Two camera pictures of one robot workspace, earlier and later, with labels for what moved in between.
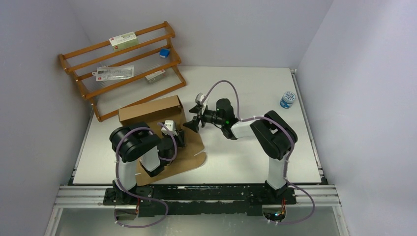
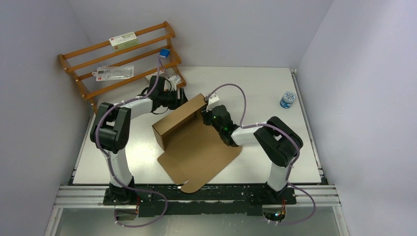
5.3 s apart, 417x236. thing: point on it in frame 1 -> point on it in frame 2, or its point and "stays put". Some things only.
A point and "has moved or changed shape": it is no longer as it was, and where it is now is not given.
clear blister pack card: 111,73 stays put
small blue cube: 164,53 stays put
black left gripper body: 179,141 -> 169,99
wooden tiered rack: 125,71 stays put
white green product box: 124,41 stays put
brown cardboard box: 159,111 has moved or changed shape
